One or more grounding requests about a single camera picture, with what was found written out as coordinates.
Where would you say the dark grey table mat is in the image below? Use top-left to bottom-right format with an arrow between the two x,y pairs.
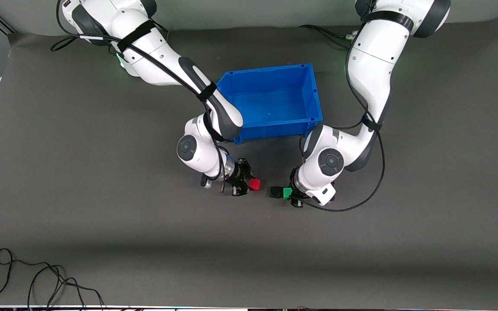
0,16 -> 498,308

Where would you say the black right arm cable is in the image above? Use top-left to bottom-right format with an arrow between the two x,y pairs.
50,0 -> 229,194

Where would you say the loose black floor cable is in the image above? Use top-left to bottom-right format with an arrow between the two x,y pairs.
0,248 -> 105,310

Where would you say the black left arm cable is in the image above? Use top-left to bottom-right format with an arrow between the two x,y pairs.
299,39 -> 386,213

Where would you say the black cable behind arm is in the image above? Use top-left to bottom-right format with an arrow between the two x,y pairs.
298,24 -> 358,49

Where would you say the blue plastic bin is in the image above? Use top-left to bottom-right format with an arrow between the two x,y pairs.
216,63 -> 323,145

